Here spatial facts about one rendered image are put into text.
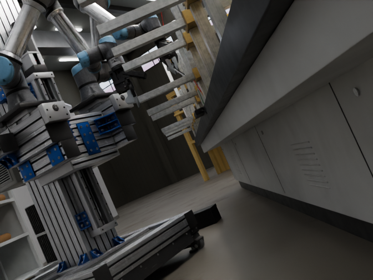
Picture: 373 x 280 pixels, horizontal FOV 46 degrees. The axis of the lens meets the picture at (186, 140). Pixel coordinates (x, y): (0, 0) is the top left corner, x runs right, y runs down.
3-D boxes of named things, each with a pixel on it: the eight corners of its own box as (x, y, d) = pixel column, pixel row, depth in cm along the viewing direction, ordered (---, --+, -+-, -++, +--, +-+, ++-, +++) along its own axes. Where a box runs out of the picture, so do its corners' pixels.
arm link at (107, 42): (97, 44, 210) (114, 38, 211) (106, 65, 209) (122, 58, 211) (95, 39, 202) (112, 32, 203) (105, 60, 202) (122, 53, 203)
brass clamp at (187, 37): (186, 44, 176) (181, 33, 176) (186, 53, 189) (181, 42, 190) (200, 38, 176) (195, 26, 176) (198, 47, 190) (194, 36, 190)
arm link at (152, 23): (147, 17, 239) (157, 9, 233) (155, 35, 238) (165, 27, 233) (137, 17, 233) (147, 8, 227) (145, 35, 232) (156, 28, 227)
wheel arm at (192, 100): (153, 121, 253) (150, 115, 253) (154, 122, 256) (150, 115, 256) (221, 91, 254) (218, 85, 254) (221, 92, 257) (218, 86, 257)
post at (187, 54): (211, 111, 207) (170, 21, 209) (211, 113, 210) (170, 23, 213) (217, 109, 207) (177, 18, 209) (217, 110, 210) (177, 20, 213)
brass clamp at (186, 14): (185, 24, 151) (179, 11, 151) (185, 36, 164) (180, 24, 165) (201, 17, 151) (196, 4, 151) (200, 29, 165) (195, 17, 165)
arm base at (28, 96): (3, 118, 210) (-5, 99, 211) (29, 114, 223) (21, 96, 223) (21, 105, 202) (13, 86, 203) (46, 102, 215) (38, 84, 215)
